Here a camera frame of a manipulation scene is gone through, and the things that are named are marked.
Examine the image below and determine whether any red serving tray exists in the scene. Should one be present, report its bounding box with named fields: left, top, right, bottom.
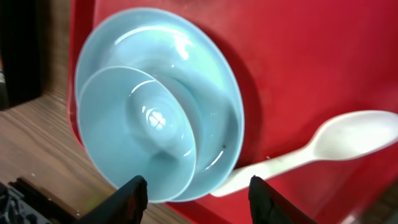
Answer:
left=67, top=0, right=397, bottom=223

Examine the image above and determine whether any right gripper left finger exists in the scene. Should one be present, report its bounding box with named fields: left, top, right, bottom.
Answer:
left=74, top=175, right=148, bottom=224

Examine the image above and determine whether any white plastic spoon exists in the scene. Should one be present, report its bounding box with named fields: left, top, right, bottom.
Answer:
left=211, top=110, right=397, bottom=197

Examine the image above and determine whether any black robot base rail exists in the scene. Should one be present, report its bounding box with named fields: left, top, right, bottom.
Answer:
left=1, top=178, right=78, bottom=224

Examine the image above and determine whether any light blue bowl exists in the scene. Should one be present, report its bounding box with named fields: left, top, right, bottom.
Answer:
left=77, top=66, right=197, bottom=203

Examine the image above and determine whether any light blue plate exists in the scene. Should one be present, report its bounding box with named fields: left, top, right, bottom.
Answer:
left=75, top=7, right=244, bottom=202

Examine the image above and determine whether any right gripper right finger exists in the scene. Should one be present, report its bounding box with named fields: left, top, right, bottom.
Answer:
left=248, top=175, right=317, bottom=224

